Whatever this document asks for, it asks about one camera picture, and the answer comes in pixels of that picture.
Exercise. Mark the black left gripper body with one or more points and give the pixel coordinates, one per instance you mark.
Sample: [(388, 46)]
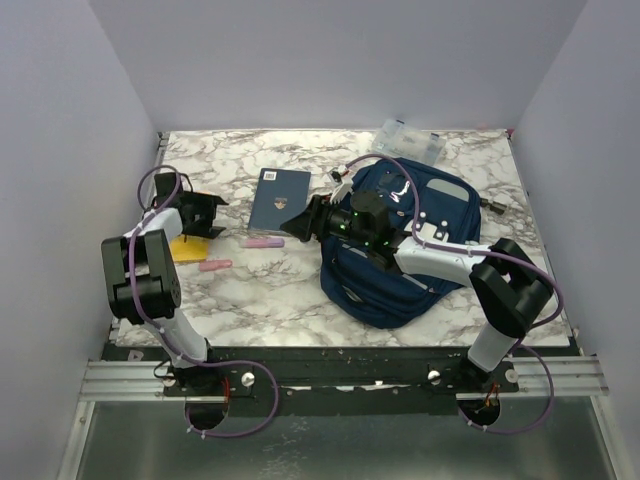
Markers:
[(201, 214)]

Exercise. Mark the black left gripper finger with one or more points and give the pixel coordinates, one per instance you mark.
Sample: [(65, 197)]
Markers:
[(210, 233), (209, 199)]

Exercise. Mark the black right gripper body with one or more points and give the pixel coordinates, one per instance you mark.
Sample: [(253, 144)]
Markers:
[(340, 223)]

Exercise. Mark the yellow paperback book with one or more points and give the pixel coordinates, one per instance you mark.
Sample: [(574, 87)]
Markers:
[(189, 249)]

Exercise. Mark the navy blue student backpack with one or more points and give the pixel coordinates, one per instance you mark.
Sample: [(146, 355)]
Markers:
[(415, 194)]

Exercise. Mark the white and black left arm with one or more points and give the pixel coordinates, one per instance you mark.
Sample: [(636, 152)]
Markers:
[(142, 283)]

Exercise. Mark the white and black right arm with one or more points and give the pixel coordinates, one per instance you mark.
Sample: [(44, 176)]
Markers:
[(511, 290)]

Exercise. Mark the pink highlighter pen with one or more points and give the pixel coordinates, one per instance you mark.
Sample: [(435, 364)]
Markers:
[(261, 243)]

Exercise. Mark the dark blue thin notebook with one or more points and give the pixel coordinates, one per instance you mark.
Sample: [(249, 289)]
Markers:
[(280, 196)]

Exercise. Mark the clear plastic screw organiser box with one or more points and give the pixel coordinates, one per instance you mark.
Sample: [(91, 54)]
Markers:
[(396, 139)]

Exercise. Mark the black and white cylinder tool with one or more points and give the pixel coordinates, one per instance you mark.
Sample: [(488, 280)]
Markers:
[(493, 206)]

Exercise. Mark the aluminium front mounting rail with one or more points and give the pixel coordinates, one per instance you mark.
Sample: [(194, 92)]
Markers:
[(343, 413)]

